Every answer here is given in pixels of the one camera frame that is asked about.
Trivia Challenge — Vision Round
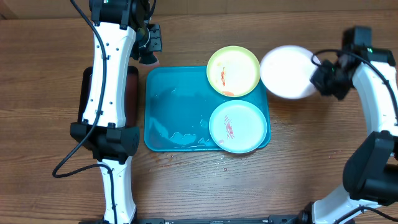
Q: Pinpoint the white plate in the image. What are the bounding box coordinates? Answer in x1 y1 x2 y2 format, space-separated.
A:
260 45 320 100

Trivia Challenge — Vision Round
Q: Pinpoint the light blue plate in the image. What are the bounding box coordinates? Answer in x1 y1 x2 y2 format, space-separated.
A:
208 100 271 154

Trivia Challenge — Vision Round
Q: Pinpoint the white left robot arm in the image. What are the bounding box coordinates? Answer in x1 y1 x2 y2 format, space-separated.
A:
70 0 162 223

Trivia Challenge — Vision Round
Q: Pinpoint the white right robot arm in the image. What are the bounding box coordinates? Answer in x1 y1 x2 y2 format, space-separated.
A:
288 26 397 223

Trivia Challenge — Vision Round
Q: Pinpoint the black tray with reddish water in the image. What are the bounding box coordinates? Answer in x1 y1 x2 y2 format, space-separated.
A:
77 66 139 127

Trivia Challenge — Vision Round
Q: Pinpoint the teal plastic tray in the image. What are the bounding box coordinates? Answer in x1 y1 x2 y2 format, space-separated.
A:
143 65 272 153

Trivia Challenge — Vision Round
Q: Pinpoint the yellow plate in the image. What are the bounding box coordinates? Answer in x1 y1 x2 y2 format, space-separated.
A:
206 45 260 97

